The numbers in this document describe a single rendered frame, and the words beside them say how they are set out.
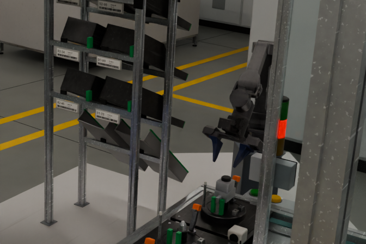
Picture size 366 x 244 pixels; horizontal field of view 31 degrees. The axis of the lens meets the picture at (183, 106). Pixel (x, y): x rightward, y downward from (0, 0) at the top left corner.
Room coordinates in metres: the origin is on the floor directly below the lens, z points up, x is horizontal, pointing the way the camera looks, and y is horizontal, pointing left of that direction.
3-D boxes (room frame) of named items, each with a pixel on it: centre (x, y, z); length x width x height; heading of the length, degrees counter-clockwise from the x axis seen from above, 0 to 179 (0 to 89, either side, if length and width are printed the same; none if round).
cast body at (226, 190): (1.86, -0.14, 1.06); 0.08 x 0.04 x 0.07; 151
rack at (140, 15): (1.94, 0.23, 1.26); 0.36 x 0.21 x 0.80; 60
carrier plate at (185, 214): (1.87, -0.15, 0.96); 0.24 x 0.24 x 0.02; 60
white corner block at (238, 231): (1.73, -0.18, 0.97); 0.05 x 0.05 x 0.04; 60
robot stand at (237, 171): (2.23, -0.28, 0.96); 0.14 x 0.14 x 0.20; 11
